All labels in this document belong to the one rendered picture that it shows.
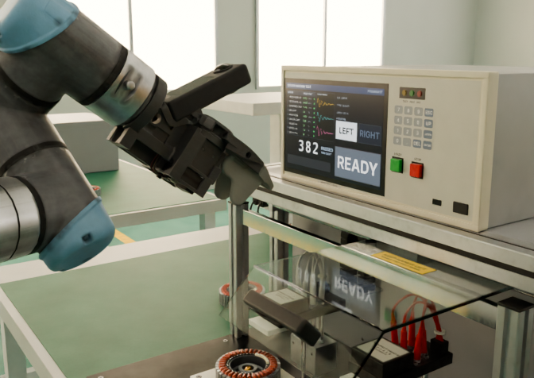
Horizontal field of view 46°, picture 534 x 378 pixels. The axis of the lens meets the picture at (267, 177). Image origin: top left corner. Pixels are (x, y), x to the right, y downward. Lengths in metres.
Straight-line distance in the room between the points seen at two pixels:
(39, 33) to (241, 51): 5.69
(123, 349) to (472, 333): 0.69
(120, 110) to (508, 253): 0.47
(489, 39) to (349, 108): 7.64
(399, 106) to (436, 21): 7.25
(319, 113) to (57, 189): 0.56
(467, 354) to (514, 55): 7.43
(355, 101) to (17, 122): 0.53
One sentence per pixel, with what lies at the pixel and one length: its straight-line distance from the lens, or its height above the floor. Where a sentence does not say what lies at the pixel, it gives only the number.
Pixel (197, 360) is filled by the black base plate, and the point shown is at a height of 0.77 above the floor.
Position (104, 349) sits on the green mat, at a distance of 1.35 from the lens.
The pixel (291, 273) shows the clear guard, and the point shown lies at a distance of 0.81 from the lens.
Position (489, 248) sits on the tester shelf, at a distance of 0.81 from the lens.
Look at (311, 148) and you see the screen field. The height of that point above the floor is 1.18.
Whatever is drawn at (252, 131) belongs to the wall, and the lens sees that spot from 6.40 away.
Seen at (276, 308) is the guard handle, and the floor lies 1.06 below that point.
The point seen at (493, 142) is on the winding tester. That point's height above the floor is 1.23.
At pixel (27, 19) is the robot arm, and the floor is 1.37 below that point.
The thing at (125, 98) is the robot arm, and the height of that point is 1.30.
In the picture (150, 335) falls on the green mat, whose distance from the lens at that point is 1.39.
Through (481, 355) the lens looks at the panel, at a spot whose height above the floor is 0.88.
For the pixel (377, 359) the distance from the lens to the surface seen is 0.92.
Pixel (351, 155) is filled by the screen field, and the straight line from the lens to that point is 1.00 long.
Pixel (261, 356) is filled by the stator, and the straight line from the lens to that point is 1.14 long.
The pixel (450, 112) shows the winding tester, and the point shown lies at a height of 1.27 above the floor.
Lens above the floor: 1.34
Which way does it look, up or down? 11 degrees down
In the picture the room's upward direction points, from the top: straight up
